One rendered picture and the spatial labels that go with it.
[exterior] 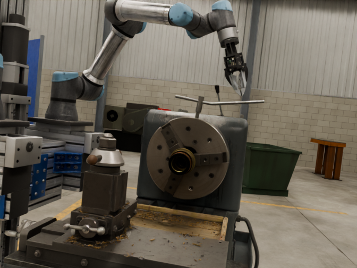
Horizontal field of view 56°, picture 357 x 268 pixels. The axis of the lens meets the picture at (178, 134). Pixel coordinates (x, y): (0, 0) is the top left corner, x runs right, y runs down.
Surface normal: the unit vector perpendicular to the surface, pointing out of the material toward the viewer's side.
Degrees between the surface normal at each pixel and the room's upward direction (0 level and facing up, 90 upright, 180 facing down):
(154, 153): 90
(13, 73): 90
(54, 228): 0
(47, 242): 0
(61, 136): 90
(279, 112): 90
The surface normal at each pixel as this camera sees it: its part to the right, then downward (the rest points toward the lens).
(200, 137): -0.19, 0.04
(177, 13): -0.54, -0.01
